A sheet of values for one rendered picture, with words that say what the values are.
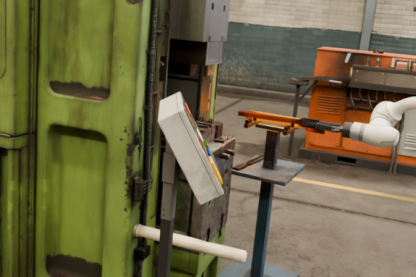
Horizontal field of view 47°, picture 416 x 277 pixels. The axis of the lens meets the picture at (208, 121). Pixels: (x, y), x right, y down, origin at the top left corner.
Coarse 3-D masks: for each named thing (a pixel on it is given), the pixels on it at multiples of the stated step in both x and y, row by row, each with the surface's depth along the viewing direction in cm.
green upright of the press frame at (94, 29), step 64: (64, 0) 182; (128, 0) 167; (64, 64) 187; (128, 64) 171; (64, 128) 191; (128, 128) 175; (64, 192) 197; (128, 192) 180; (64, 256) 202; (128, 256) 186
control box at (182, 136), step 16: (176, 96) 159; (160, 112) 145; (176, 112) 134; (176, 128) 135; (192, 128) 135; (176, 144) 136; (192, 144) 136; (192, 160) 137; (208, 160) 138; (192, 176) 138; (208, 176) 138; (208, 192) 140
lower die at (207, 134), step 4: (212, 124) 217; (200, 128) 208; (204, 128) 209; (208, 128) 209; (212, 128) 215; (204, 132) 206; (208, 132) 210; (212, 132) 216; (204, 136) 206; (208, 136) 211; (212, 136) 217; (208, 140) 212; (212, 140) 218
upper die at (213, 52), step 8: (176, 40) 197; (184, 40) 195; (176, 48) 197; (184, 48) 196; (192, 48) 195; (200, 48) 194; (208, 48) 194; (216, 48) 203; (176, 56) 198; (184, 56) 196; (192, 56) 195; (200, 56) 194; (208, 56) 196; (216, 56) 205; (200, 64) 195; (208, 64) 197
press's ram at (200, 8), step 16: (176, 0) 188; (192, 0) 186; (208, 0) 186; (224, 0) 204; (176, 16) 189; (192, 16) 187; (208, 16) 189; (224, 16) 207; (176, 32) 191; (192, 32) 188; (208, 32) 191; (224, 32) 210
